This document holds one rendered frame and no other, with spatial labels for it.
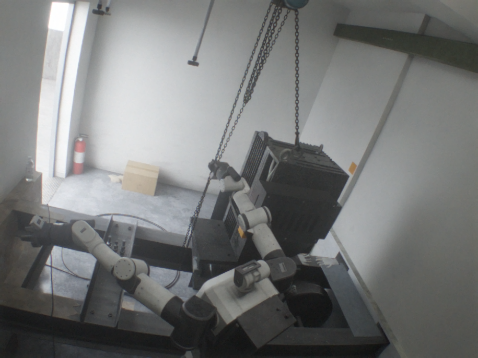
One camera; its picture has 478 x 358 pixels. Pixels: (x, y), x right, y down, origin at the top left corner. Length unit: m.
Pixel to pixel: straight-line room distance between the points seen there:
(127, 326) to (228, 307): 0.86
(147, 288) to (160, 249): 1.42
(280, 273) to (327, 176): 0.80
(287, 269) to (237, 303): 0.26
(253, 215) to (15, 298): 1.34
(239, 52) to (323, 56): 1.04
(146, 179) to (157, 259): 1.61
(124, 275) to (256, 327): 0.47
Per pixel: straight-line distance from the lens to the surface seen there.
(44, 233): 1.33
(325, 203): 1.79
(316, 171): 1.81
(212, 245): 2.08
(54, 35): 8.10
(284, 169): 1.72
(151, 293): 1.08
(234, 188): 1.57
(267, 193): 1.59
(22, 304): 1.93
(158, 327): 1.86
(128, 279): 1.11
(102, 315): 1.86
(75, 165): 4.22
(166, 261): 2.57
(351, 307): 2.57
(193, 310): 1.03
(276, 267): 1.26
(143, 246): 2.50
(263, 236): 1.35
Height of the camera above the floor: 2.17
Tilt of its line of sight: 24 degrees down
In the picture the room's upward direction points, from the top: 20 degrees clockwise
